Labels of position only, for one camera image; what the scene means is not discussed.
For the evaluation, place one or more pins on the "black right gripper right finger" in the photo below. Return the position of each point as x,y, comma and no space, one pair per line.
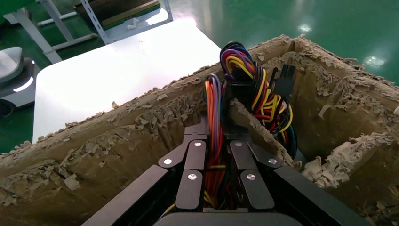
249,159

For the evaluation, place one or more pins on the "white metal stand frame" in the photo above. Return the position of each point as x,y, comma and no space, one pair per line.
32,31

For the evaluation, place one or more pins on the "loose white pipe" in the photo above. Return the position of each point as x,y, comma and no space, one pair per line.
57,18

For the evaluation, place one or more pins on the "white grey mobile robot base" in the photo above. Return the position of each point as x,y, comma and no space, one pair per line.
12,87

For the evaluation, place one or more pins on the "cross cardboard divider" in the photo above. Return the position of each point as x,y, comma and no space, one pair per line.
258,128

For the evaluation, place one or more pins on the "white metal shelf frame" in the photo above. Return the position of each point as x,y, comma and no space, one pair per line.
149,21

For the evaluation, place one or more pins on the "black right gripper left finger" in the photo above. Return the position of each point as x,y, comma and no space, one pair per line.
193,156

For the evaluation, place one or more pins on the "white plastic pipe joint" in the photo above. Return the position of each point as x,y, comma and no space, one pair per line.
133,23

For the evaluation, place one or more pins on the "long cardboard divider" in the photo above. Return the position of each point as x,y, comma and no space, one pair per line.
339,162

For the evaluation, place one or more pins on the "wooden board with green edge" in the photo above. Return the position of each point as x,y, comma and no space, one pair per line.
118,9

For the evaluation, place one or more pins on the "shredded brown cardboard box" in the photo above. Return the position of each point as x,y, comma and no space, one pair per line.
93,162

